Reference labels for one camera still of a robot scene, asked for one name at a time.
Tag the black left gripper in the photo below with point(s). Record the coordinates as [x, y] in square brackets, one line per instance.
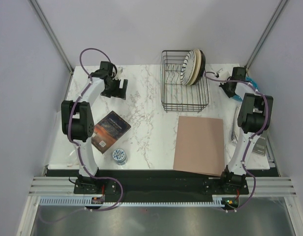
[119, 93]

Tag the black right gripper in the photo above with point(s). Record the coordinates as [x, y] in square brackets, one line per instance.
[229, 95]

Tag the teal polka dot plate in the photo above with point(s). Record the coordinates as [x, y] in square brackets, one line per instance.
[252, 82]

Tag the cream plate with branch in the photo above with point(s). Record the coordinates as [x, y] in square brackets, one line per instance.
[198, 65]

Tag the blue striped white plate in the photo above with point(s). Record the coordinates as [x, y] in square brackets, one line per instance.
[188, 67]

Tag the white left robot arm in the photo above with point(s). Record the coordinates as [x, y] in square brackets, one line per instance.
[76, 115]

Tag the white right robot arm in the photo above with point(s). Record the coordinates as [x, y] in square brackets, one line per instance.
[253, 119]

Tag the dark sunset book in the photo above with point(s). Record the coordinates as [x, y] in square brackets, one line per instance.
[108, 130]

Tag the blue patterned small cup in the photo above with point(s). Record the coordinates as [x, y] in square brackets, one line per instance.
[119, 156]

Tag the pink folder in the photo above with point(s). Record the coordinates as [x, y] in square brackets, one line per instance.
[200, 146]

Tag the grey setup guide booklet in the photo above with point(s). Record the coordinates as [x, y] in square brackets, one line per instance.
[260, 146]

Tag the clear plastic bag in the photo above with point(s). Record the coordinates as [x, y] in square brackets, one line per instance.
[61, 154]

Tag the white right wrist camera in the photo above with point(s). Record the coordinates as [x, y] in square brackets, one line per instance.
[222, 74]

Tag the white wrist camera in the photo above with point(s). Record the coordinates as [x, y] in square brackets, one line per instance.
[119, 73]
[222, 74]

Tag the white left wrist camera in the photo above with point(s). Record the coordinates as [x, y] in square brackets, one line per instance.
[119, 73]

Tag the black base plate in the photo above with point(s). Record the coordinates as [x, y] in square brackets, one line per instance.
[156, 185]

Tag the white cable duct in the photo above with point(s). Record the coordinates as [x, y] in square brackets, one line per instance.
[105, 201]

